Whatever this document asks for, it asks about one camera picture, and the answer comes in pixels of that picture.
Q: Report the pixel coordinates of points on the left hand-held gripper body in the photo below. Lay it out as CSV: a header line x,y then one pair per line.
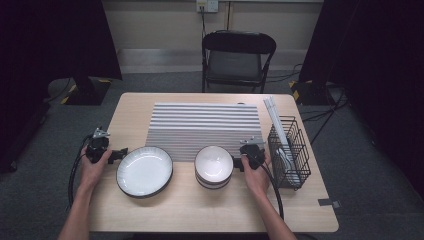
x,y
98,146

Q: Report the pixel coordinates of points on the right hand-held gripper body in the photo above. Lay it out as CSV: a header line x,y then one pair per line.
x,y
253,151

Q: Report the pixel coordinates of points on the white plate black rim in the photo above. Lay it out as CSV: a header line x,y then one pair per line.
x,y
144,171

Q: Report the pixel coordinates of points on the white chopstick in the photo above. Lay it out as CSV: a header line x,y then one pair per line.
x,y
276,113
271,113

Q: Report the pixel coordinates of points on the person's right hand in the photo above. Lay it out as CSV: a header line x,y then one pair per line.
x,y
258,181

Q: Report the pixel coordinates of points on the person's left hand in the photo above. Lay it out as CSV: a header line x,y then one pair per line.
x,y
91,175

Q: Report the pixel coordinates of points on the grey striped placemat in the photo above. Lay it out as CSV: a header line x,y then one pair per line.
x,y
200,123

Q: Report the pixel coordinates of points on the black stand base yellow tape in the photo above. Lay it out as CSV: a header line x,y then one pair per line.
x,y
311,95
86,95

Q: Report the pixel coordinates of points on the grey tape strip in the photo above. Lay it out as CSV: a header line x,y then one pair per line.
x,y
328,202

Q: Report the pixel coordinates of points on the black folding chair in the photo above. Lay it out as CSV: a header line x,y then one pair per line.
x,y
238,41

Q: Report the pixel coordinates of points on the black curtain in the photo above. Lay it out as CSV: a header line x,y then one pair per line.
x,y
376,66
50,40

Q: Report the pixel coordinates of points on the white wall socket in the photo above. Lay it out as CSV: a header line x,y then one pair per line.
x,y
207,5

